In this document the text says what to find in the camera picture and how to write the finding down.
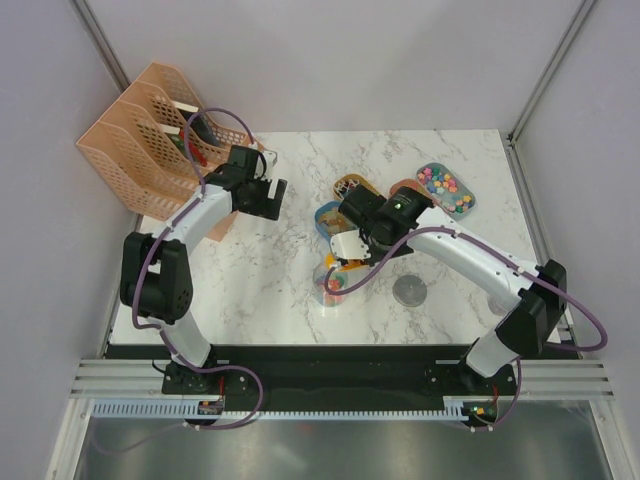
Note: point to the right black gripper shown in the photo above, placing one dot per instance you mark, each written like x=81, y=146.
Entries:
x=376, y=257

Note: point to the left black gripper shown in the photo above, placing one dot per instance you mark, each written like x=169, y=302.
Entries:
x=267, y=208

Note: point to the yellow plastic scoop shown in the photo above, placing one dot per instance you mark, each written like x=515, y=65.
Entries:
x=343, y=265

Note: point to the pink gummy tray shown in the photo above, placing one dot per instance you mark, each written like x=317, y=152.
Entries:
x=409, y=183

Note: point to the tan lollipop tray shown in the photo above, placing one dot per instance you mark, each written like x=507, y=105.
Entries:
x=343, y=186

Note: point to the light blue star candy tray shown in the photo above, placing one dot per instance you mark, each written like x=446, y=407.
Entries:
x=447, y=189

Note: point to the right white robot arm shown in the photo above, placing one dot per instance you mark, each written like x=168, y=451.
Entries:
x=410, y=222

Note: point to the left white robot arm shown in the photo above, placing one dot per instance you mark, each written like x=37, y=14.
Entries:
x=156, y=280

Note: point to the peach desk organizer tray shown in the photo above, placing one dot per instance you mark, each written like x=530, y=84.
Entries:
x=225, y=225

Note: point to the grey metal jar lid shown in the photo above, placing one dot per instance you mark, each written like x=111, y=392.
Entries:
x=410, y=291

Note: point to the clear glass jar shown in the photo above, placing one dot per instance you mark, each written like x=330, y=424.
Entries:
x=328, y=305

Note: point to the books in file rack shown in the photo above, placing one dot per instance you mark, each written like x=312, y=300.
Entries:
x=199, y=128

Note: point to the peach file organizer rack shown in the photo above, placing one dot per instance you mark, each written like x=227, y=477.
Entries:
x=137, y=145

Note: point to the small purple candy cup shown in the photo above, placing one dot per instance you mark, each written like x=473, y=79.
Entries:
x=496, y=307

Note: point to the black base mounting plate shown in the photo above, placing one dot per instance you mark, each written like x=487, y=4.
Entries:
x=351, y=377

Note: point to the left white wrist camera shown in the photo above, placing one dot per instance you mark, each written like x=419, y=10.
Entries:
x=265, y=163

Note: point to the white slotted cable duct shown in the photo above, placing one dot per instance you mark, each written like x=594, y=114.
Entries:
x=192, y=409

